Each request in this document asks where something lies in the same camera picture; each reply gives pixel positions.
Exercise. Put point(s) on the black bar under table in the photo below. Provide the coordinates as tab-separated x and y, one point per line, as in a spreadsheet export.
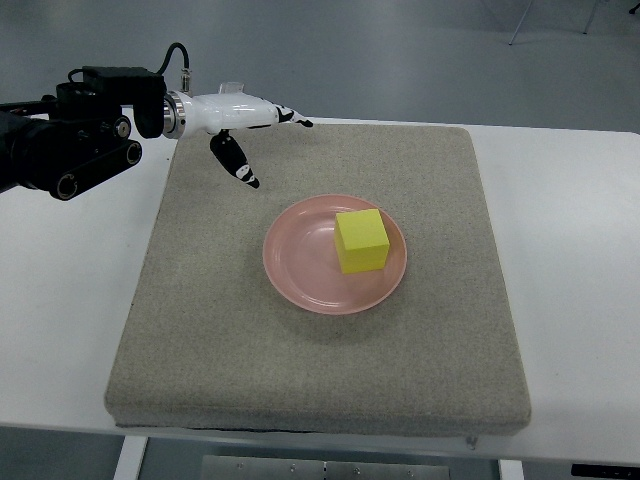
605	471

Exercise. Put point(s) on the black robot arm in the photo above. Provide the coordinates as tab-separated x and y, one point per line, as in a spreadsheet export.
74	140

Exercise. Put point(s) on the beige foam mat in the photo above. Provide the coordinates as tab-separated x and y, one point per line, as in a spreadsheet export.
209	343

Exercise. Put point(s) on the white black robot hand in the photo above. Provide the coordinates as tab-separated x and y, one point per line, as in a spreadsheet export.
219	115

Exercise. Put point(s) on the pink plate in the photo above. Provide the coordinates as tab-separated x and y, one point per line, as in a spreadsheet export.
301	261

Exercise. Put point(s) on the yellow foam block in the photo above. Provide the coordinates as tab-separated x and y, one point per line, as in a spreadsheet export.
361	241

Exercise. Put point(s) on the white table leg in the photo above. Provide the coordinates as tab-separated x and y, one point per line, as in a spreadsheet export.
131	457
511	470

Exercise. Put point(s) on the chair legs background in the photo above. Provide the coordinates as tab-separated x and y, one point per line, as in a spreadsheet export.
555	16

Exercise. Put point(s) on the white table leg left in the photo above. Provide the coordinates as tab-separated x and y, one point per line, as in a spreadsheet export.
131	457

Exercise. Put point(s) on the white table leg right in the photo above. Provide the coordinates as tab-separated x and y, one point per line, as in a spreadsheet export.
511	470

